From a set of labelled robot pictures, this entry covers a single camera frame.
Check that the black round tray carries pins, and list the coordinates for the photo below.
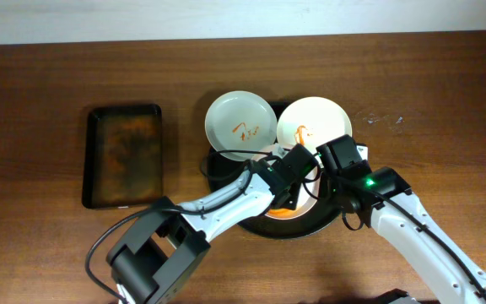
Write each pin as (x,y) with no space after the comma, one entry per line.
(320,215)

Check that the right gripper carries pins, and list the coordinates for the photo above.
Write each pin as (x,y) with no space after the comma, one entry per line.
(325,151)

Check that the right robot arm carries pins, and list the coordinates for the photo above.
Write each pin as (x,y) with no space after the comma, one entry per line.
(386,203)

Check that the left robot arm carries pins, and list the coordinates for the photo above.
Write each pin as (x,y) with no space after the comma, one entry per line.
(163,247)

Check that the white plate bottom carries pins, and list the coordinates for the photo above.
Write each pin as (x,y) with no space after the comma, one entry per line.
(305,200)

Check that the white plate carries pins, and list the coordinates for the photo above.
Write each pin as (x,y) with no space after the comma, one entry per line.
(305,200)
(240,120)
(312,121)

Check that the green orange sponge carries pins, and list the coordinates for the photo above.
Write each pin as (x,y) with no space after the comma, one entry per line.
(283,214)

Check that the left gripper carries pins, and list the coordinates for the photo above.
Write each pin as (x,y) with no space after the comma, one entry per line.
(289,196)

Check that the black rectangular tray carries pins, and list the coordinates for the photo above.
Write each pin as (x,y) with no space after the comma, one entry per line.
(123,162)

